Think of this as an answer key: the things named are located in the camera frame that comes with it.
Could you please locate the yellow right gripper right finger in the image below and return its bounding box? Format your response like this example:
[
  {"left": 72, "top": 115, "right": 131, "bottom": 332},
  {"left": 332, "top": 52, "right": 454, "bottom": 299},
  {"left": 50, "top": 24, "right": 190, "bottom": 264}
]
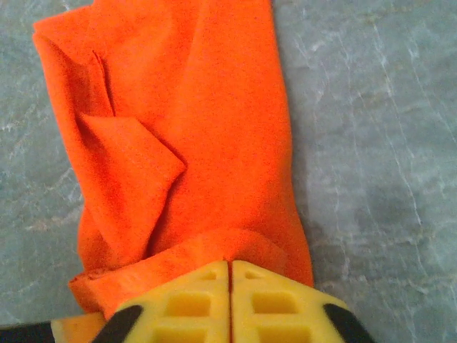
[{"left": 230, "top": 259, "right": 376, "bottom": 343}]

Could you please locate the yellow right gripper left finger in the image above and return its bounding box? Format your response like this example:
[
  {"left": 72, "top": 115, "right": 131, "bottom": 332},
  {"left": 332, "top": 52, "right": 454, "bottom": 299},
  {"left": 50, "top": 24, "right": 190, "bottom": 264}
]
[{"left": 94, "top": 260, "right": 229, "bottom": 343}]

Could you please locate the orange t-shirt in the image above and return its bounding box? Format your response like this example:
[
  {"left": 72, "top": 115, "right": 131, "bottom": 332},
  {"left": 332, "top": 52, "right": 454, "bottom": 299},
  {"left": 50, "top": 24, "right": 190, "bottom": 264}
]
[{"left": 31, "top": 0, "right": 315, "bottom": 321}]

